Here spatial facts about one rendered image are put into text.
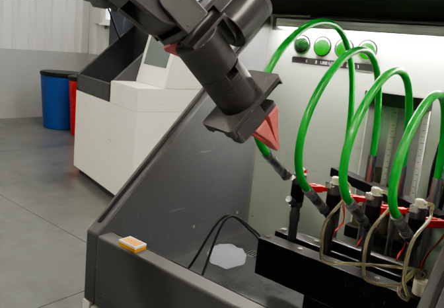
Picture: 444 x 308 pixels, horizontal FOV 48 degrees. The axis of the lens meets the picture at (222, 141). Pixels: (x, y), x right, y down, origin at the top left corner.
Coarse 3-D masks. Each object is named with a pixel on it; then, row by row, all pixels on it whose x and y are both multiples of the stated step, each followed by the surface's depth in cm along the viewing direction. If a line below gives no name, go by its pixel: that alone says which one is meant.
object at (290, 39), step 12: (312, 24) 92; (324, 24) 96; (336, 24) 99; (288, 36) 88; (348, 48) 106; (276, 60) 86; (348, 60) 108; (348, 72) 110; (348, 108) 113; (348, 120) 114; (264, 144) 88
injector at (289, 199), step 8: (296, 184) 100; (296, 192) 100; (288, 200) 99; (296, 200) 101; (296, 208) 101; (296, 216) 102; (296, 224) 102; (288, 232) 103; (296, 232) 103; (288, 240) 103
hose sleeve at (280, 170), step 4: (272, 152) 91; (264, 156) 90; (268, 156) 90; (272, 156) 90; (268, 160) 91; (272, 160) 91; (276, 160) 92; (272, 164) 92; (276, 164) 92; (280, 164) 93; (276, 168) 93; (280, 168) 93; (284, 168) 94; (276, 172) 95; (280, 172) 94; (284, 172) 95
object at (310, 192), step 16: (352, 48) 90; (368, 48) 94; (336, 64) 86; (320, 80) 84; (304, 112) 82; (304, 128) 82; (368, 160) 107; (304, 176) 84; (368, 176) 108; (304, 192) 87; (320, 208) 92
